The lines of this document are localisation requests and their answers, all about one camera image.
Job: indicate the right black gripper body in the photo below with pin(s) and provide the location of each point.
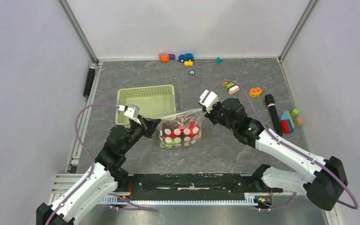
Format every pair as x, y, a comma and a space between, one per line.
216, 115

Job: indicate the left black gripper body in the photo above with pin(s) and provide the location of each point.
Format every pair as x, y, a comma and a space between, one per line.
145, 128

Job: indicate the green cucumber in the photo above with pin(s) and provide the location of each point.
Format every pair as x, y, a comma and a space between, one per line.
170, 145

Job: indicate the pale green plastic basket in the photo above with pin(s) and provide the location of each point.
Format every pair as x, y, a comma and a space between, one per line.
154, 101

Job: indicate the purple grape bunch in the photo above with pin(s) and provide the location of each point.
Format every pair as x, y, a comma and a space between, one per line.
181, 120

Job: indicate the red tomato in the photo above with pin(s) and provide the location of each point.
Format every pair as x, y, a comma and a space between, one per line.
185, 136

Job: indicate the clear dotted zip bag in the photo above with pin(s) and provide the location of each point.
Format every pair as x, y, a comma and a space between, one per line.
197, 114

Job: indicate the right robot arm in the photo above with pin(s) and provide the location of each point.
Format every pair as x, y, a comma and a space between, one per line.
321, 180

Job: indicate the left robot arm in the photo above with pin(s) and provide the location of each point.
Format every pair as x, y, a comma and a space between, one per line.
103, 177

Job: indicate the green blue white brick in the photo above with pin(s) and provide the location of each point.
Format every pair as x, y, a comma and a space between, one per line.
231, 88

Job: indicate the yellow orange toy figure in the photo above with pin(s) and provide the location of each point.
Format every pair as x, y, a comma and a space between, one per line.
255, 92

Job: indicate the black microphone on right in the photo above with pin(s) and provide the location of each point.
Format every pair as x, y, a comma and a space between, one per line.
270, 103

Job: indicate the black microphone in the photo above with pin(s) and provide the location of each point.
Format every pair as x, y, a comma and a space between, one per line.
89, 79
270, 103

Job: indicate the teal triangular block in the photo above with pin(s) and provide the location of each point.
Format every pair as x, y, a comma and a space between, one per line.
218, 60

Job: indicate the yellow rectangular block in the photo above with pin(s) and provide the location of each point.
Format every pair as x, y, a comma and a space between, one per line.
188, 63

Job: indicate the blue toy car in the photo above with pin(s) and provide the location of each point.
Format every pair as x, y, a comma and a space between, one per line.
185, 57

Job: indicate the multicolour brick stack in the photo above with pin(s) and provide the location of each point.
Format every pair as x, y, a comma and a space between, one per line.
286, 123

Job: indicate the orange round block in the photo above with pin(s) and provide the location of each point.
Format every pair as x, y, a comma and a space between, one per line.
164, 57

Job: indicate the purple block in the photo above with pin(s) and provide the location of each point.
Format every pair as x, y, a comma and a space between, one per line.
172, 56

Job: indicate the black base bar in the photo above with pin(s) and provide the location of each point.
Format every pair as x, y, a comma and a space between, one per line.
191, 186

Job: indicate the small green cube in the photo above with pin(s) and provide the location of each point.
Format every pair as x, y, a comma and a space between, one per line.
295, 112

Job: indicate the small tan cube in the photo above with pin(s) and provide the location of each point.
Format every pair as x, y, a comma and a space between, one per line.
299, 121

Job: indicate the black microphone on left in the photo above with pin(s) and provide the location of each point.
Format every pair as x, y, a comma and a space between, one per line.
89, 79

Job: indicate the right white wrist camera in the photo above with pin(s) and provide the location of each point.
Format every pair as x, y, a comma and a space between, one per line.
207, 100

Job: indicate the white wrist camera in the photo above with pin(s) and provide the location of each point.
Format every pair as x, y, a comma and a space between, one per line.
207, 100
131, 112

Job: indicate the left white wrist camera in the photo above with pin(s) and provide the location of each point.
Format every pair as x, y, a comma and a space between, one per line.
131, 112

